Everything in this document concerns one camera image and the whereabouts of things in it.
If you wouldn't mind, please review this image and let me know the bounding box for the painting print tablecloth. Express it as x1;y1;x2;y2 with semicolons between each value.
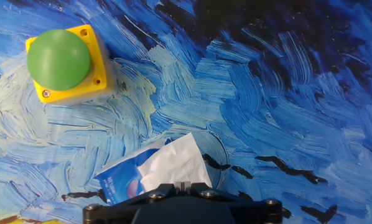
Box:
0;0;372;224

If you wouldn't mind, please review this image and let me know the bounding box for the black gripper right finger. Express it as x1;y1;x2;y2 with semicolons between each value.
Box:
182;182;283;224

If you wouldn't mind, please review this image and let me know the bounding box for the green button yellow box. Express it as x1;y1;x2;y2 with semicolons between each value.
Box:
25;24;115;105

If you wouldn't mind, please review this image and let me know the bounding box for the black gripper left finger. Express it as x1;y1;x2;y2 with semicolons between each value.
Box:
82;182;183;224

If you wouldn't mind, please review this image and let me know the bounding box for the blue tissue pack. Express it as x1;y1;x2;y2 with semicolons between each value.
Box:
95;138;171;207

